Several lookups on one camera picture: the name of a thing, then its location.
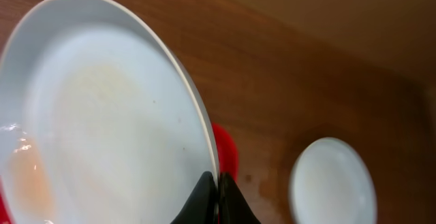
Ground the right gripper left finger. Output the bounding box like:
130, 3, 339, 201
171, 172, 217, 224

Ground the light blue plate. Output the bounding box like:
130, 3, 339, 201
1, 0, 219, 223
288, 137, 377, 224

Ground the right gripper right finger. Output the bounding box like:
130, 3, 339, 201
219, 173, 260, 224

